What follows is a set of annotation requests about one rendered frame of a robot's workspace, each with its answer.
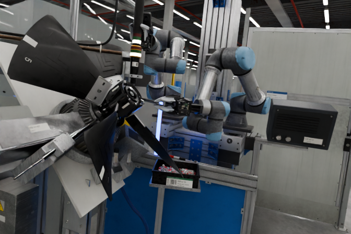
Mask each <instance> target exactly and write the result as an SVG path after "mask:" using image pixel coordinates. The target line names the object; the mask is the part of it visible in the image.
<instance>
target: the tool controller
mask: <svg viewBox="0 0 351 234"><path fill-rule="evenodd" d="M337 115H338V111H337V110H336V109H335V108H333V107H332V106H331V105H330V104H324V103H314V102H304V101H294V100H285V99H275V98H272V99H271V105H270V111H269V115H268V122H267V128H266V136H267V140H268V141H270V142H277V143H283V144H290V145H297V146H303V147H310V148H316V149H323V150H328V149H329V145H330V141H331V138H332V134H333V130H334V126H335V122H336V119H337Z"/></svg>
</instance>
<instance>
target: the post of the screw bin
mask: <svg viewBox="0 0 351 234"><path fill-rule="evenodd" d="M164 194H165V188H158V197H157V208H156V218H155V228H154V234H160V230H161V220H162V210H163V199H164Z"/></svg>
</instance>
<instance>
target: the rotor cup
mask: <svg viewBox="0 0 351 234"><path fill-rule="evenodd" d="M117 86H119V87H118V88H117V89H116V90H114V91H113V92H112V90H113V89H114V88H115V87H117ZM130 91H131V92H132V93H133V94H134V96H132V95H131V94H130ZM116 102H118V104H119V107H118V111H119V113H118V117H119V120H117V122H116V123H117V126H116V128H119V127H120V126H122V125H123V124H124V118H127V117H128V116H130V115H131V114H133V113H134V112H135V111H137V110H138V109H139V108H141V107H142V106H143V99H142V97H141V95H140V93H139V91H138V90H137V89H136V87H135V86H134V85H132V84H131V83H130V82H128V81H126V80H122V81H120V82H119V83H117V84H116V85H115V86H114V87H112V88H111V89H110V90H109V92H108V94H107V95H106V97H105V99H104V100H103V102H102V104H101V105H100V106H98V105H96V104H94V103H92V106H93V109H94V112H95V114H96V115H97V117H98V118H99V119H100V120H101V121H103V120H104V119H105V118H107V117H108V116H109V115H110V114H112V113H113V111H114V108H115V104H116ZM127 103H129V105H128V106H126V107H125V108H124V109H123V108H122V107H123V106H124V105H126V104H127Z"/></svg>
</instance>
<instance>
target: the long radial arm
mask: <svg viewBox="0 0 351 234"><path fill-rule="evenodd" d="M84 125H85V124H84V122H83V120H82V118H81V117H80V115H79V113H78V112H73V113H64V114H55V115H45V116H36V117H31V118H22V119H12V120H3V121H0V166H1V165H5V164H7V163H11V162H14V161H18V160H21V159H25V158H28V157H30V156H31V155H32V154H33V153H35V152H36V151H37V150H38V149H40V148H41V147H43V146H44V145H46V144H47V143H49V142H50V141H52V140H54V139H55V138H57V137H58V136H60V135H61V134H65V133H68V134H71V133H72V132H74V131H77V130H78V129H80V128H81V127H83V126H84Z"/></svg>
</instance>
